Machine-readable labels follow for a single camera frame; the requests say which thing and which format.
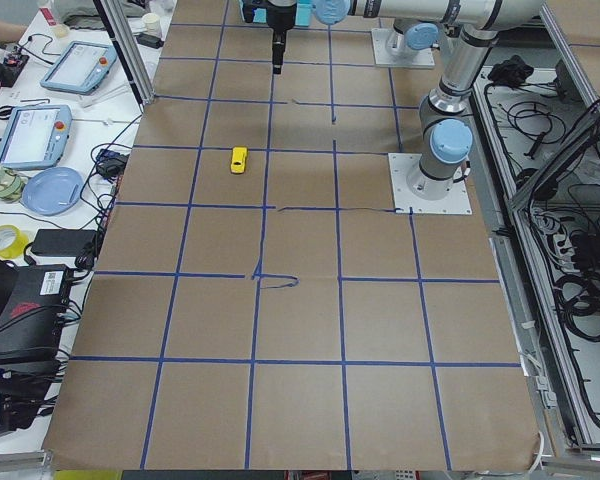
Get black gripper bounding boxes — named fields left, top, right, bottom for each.
left=267, top=0, right=297, bottom=75

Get yellow toy beetle car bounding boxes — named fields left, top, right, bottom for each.
left=230, top=146, right=248, bottom=175

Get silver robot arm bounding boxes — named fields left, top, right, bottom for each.
left=312, top=1, right=543, bottom=200
left=242, top=1, right=440, bottom=75

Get turquoise plastic storage bin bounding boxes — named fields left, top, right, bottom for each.
left=239, top=0, right=312, bottom=27

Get white paper cup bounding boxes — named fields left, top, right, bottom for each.
left=142, top=12, right=162, bottom=37

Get far teach pendant tablet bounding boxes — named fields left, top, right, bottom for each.
left=40, top=41, right=118, bottom=95

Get teach pendant tablet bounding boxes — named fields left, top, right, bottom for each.
left=0, top=105, right=73, bottom=171
left=40, top=41, right=118, bottom=95

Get near teach pendant tablet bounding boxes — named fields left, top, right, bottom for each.
left=0, top=105, right=73, bottom=171

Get light blue plate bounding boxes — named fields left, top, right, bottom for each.
left=21, top=167, right=83, bottom=216

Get black power adapter brick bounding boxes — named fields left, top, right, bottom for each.
left=30, top=229, right=96, bottom=257

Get green masking tape rolls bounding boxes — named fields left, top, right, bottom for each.
left=0, top=164, right=28, bottom=203

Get yellow tape roll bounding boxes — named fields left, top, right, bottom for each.
left=0, top=225, right=29, bottom=260

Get black computer box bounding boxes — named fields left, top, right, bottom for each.
left=0, top=259, right=70, bottom=365

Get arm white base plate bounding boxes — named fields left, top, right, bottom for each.
left=371, top=28, right=435, bottom=70
left=388, top=153, right=472, bottom=215

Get aluminium frame post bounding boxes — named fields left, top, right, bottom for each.
left=93, top=0, right=154, bottom=106

